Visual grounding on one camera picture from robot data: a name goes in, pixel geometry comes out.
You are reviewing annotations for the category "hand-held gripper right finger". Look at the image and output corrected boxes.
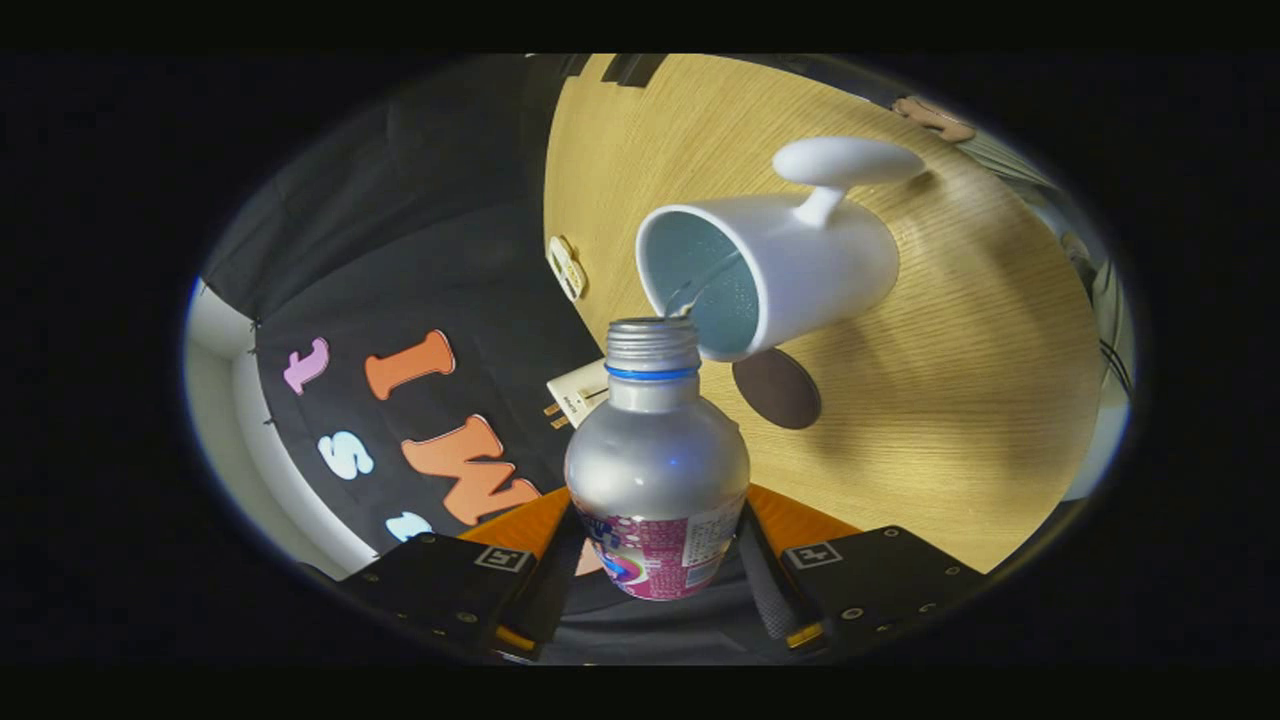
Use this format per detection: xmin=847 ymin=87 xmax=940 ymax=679
xmin=735 ymin=484 xmax=991 ymax=661

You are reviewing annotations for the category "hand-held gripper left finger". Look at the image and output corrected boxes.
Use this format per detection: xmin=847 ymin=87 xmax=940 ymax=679
xmin=338 ymin=486 xmax=586 ymax=663

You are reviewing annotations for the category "silver juice bottle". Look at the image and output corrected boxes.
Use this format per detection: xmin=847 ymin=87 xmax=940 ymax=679
xmin=563 ymin=317 xmax=751 ymax=602

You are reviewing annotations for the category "dark round coaster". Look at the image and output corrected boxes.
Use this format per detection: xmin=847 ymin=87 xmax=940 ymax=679
xmin=732 ymin=347 xmax=823 ymax=431

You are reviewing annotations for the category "white cup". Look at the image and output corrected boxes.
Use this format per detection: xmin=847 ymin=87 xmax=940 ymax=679
xmin=635 ymin=136 xmax=928 ymax=363

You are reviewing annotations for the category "white toaster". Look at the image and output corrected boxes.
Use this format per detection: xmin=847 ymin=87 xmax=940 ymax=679
xmin=546 ymin=358 xmax=611 ymax=429

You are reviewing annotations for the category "wooden table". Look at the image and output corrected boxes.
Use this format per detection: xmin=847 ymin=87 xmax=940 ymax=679
xmin=543 ymin=55 xmax=1106 ymax=574

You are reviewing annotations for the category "white divided tray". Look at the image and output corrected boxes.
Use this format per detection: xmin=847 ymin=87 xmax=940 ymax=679
xmin=547 ymin=235 xmax=587 ymax=303

